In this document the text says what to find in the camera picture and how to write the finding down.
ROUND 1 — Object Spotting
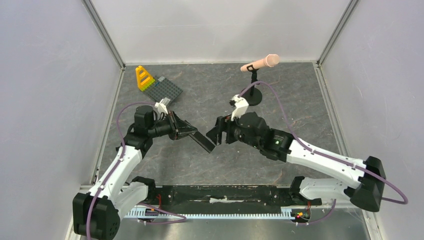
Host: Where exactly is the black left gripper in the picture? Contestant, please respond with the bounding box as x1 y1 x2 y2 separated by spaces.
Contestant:
148 110 198 141

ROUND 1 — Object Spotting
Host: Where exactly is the black remote with buttons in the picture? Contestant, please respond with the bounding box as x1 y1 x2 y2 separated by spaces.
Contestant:
189 131 216 153

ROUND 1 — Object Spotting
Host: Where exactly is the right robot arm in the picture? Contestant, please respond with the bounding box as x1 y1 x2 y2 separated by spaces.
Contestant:
206 112 386 212

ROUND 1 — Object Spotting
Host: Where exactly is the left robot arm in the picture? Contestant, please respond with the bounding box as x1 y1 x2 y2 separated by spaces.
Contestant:
72 104 197 240

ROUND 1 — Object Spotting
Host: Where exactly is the grey studded baseplate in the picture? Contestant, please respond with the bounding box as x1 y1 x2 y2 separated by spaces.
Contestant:
143 76 183 104

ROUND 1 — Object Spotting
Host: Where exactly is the black microphone stand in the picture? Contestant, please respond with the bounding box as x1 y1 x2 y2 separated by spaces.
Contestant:
241 63 263 106

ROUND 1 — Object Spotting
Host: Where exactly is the yellow toy ladder block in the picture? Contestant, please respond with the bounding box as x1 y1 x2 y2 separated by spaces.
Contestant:
135 65 156 92

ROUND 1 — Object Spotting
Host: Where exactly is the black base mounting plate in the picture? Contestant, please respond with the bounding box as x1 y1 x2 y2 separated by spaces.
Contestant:
143 185 322 215

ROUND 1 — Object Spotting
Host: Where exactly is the pink microphone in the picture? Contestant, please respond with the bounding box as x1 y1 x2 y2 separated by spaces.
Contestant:
240 54 280 72

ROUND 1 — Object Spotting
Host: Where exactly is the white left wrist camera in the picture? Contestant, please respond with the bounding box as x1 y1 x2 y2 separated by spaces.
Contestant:
154 97 171 115

